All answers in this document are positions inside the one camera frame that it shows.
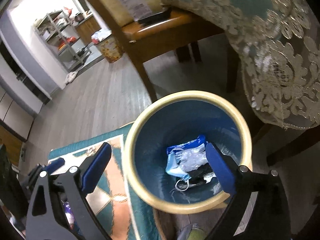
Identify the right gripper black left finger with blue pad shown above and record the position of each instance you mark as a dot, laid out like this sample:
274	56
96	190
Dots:
46	217

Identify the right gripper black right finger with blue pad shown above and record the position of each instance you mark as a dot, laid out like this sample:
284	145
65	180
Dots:
270	217

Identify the clear plastic bag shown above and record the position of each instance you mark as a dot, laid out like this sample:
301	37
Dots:
192	158

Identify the light blue face mask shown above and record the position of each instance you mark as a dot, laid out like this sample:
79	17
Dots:
173	169

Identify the teal patterned floor rug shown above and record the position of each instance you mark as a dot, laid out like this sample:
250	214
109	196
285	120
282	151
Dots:
122	214

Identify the blue plastic wrapper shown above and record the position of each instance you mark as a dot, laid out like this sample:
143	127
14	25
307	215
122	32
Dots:
201	139

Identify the blue bin with cream rim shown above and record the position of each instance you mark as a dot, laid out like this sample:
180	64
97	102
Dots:
173	120

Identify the white slippers on floor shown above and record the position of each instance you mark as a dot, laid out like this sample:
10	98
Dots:
70	77

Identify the orange patterned waste bin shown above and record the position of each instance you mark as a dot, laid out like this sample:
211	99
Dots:
108	45

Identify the grey metal storage shelf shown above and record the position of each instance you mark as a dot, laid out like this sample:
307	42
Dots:
58	33

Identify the wooden kitchen cabinet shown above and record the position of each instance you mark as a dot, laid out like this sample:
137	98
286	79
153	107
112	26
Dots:
87	28

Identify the teal lace-trimmed tablecloth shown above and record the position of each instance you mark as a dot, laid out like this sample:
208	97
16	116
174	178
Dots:
278	45

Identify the wooden dining chair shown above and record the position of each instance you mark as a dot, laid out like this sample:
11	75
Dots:
145	43

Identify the black box on chair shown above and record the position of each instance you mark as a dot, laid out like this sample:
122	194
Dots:
155	18

